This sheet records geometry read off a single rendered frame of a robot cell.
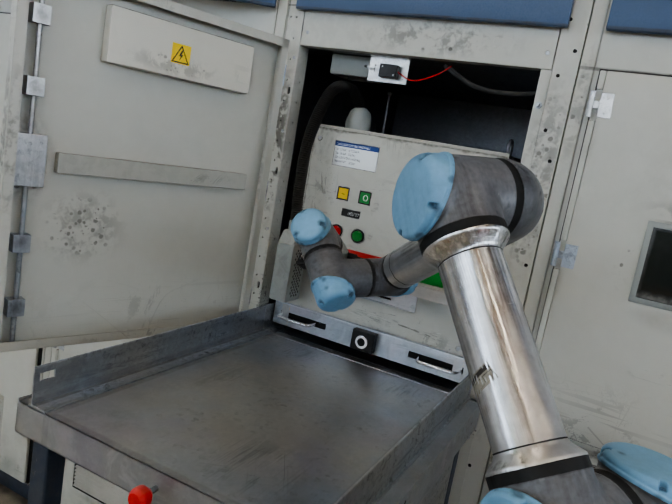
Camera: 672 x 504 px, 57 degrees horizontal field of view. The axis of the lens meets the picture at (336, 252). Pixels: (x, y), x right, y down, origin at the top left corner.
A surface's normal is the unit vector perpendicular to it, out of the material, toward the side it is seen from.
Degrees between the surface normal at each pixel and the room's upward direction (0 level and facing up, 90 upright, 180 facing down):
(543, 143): 90
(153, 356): 90
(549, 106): 90
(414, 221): 88
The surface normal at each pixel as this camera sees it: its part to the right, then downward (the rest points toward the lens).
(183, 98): 0.69, 0.24
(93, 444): -0.45, 0.07
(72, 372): 0.88, 0.22
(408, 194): -0.91, -0.12
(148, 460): 0.17, -0.97
